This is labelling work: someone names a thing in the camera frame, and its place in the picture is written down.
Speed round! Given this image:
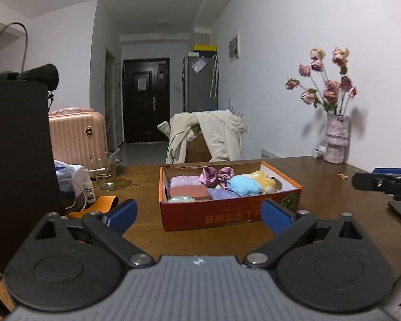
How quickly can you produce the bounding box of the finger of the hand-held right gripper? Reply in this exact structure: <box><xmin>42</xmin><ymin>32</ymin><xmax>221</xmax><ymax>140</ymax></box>
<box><xmin>352</xmin><ymin>172</ymin><xmax>392</xmax><ymax>193</ymax></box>
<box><xmin>372</xmin><ymin>167</ymin><xmax>401</xmax><ymax>176</ymax></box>

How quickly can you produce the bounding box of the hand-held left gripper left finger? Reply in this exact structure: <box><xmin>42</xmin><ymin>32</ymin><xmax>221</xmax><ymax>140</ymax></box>
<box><xmin>26</xmin><ymin>199</ymin><xmax>156</xmax><ymax>269</ymax></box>

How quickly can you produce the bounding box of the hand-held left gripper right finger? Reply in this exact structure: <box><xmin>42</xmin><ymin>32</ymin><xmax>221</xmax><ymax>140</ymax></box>
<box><xmin>243</xmin><ymin>199</ymin><xmax>376</xmax><ymax>270</ymax></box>

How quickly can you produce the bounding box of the yellow and white plush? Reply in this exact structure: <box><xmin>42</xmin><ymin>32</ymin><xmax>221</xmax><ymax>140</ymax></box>
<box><xmin>249</xmin><ymin>170</ymin><xmax>278</xmax><ymax>194</ymax></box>

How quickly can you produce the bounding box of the light blue plush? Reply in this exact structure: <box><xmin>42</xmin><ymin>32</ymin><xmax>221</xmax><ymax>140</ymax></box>
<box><xmin>227</xmin><ymin>175</ymin><xmax>264</xmax><ymax>197</ymax></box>

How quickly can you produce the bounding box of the red cardboard box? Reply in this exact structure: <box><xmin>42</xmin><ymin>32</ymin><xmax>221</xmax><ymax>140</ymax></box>
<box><xmin>159</xmin><ymin>161</ymin><xmax>303</xmax><ymax>232</ymax></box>

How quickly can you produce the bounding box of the purple fabric pouch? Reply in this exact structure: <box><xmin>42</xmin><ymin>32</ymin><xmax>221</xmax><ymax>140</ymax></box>
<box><xmin>207</xmin><ymin>188</ymin><xmax>239</xmax><ymax>200</ymax></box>

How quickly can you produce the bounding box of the lilac fluffy towel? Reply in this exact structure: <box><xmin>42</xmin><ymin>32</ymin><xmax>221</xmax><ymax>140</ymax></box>
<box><xmin>170</xmin><ymin>175</ymin><xmax>201</xmax><ymax>188</ymax></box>

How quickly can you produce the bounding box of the brown sponge block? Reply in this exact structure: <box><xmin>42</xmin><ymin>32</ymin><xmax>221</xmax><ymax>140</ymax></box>
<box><xmin>169</xmin><ymin>185</ymin><xmax>210</xmax><ymax>201</ymax></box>

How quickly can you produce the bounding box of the mauve satin scrunchie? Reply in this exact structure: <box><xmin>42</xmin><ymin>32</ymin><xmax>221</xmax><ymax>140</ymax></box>
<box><xmin>198</xmin><ymin>166</ymin><xmax>235</xmax><ymax>189</ymax></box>

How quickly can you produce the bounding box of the clear glass cup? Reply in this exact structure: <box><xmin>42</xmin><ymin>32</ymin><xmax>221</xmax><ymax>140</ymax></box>
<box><xmin>90</xmin><ymin>152</ymin><xmax>121</xmax><ymax>192</ymax></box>

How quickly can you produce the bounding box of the small white spray bottle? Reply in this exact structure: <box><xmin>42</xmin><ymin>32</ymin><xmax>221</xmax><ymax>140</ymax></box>
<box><xmin>82</xmin><ymin>168</ymin><xmax>97</xmax><ymax>204</ymax></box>

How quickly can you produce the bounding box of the lilac textured vase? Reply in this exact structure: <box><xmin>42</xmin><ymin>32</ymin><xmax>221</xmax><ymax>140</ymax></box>
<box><xmin>323</xmin><ymin>114</ymin><xmax>350</xmax><ymax>164</ymax></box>

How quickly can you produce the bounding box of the pink ribbed suitcase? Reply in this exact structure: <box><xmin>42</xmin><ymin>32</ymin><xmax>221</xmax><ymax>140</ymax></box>
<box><xmin>48</xmin><ymin>108</ymin><xmax>108</xmax><ymax>171</ymax></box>

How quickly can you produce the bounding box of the dark entrance door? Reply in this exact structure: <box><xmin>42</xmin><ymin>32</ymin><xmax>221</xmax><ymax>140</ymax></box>
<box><xmin>122</xmin><ymin>58</ymin><xmax>170</xmax><ymax>144</ymax></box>

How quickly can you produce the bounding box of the cream coat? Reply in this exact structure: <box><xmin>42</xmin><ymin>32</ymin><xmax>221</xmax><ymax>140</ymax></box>
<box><xmin>157</xmin><ymin>110</ymin><xmax>248</xmax><ymax>164</ymax></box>

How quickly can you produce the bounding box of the dried pink rose bouquet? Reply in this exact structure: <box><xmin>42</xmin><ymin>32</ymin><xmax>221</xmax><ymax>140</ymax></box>
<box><xmin>285</xmin><ymin>47</ymin><xmax>358</xmax><ymax>116</ymax></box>

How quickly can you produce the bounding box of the wooden chair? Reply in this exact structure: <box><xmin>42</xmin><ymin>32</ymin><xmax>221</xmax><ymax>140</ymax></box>
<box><xmin>185</xmin><ymin>125</ymin><xmax>213</xmax><ymax>163</ymax></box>

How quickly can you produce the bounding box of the grey interior door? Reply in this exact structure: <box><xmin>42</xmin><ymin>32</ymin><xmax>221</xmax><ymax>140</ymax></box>
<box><xmin>106</xmin><ymin>48</ymin><xmax>122</xmax><ymax>144</ymax></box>

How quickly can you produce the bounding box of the black paper bag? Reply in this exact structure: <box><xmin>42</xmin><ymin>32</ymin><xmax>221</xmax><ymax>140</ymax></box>
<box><xmin>0</xmin><ymin>22</ymin><xmax>65</xmax><ymax>275</ymax></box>

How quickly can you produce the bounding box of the grey refrigerator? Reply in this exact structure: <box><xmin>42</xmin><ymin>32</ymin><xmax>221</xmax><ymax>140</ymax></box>
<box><xmin>183</xmin><ymin>55</ymin><xmax>219</xmax><ymax>112</ymax></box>

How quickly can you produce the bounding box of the black fluffy garment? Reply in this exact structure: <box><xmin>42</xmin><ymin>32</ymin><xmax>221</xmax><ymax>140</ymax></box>
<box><xmin>0</xmin><ymin>63</ymin><xmax>60</xmax><ymax>111</ymax></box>

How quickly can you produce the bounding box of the thin white cord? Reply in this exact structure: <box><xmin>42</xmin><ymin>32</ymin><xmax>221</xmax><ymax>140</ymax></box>
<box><xmin>62</xmin><ymin>174</ymin><xmax>87</xmax><ymax>209</ymax></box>

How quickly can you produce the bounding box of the purple wall hook rack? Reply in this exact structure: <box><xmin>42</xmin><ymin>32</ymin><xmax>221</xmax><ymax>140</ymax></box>
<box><xmin>228</xmin><ymin>100</ymin><xmax>244</xmax><ymax>117</ymax></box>

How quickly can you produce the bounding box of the wall poster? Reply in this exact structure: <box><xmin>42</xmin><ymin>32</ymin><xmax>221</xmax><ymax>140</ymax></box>
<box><xmin>228</xmin><ymin>33</ymin><xmax>240</xmax><ymax>62</ymax></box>

